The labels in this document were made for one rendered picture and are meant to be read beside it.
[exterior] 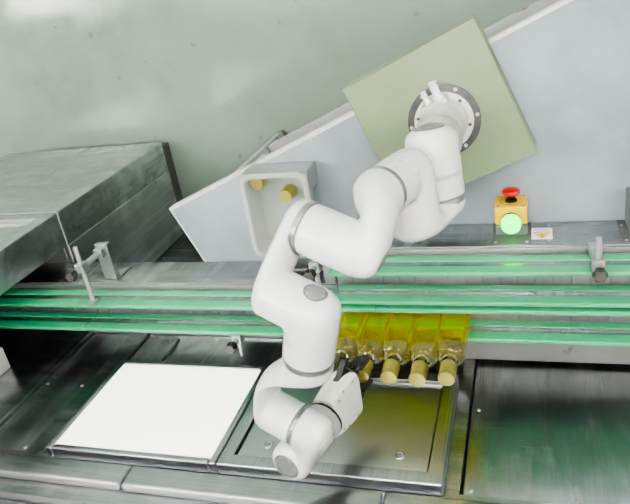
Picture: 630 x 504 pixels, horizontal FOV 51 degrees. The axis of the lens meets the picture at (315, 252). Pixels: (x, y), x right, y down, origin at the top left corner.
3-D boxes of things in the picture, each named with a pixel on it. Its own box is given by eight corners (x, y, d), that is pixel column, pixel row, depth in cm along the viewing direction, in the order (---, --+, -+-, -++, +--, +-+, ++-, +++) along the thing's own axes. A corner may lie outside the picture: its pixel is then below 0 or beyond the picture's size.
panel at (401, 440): (124, 368, 182) (48, 456, 153) (121, 359, 180) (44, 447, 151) (459, 384, 153) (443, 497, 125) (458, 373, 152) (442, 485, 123)
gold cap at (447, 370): (436, 363, 136) (433, 376, 132) (451, 356, 134) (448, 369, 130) (445, 375, 136) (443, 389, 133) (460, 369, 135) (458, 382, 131)
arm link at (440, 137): (459, 106, 126) (453, 126, 112) (468, 172, 131) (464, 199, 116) (408, 114, 129) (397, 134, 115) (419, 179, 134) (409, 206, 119)
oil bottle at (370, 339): (375, 315, 163) (356, 367, 145) (372, 295, 161) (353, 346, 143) (398, 315, 161) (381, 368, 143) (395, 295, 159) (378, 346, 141)
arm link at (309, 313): (369, 325, 112) (296, 289, 118) (387, 219, 100) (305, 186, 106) (316, 381, 101) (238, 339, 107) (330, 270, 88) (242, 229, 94)
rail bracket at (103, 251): (119, 272, 192) (74, 313, 173) (102, 219, 185) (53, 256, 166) (133, 272, 191) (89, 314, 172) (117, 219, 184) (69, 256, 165)
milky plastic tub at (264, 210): (266, 243, 177) (254, 258, 170) (249, 163, 168) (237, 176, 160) (328, 242, 172) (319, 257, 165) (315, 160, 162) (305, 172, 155)
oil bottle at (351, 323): (352, 314, 165) (331, 365, 147) (349, 294, 162) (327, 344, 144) (374, 314, 163) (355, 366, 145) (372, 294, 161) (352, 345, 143)
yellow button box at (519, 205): (496, 222, 157) (495, 235, 151) (495, 193, 154) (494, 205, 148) (527, 221, 155) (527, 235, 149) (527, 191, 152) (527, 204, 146)
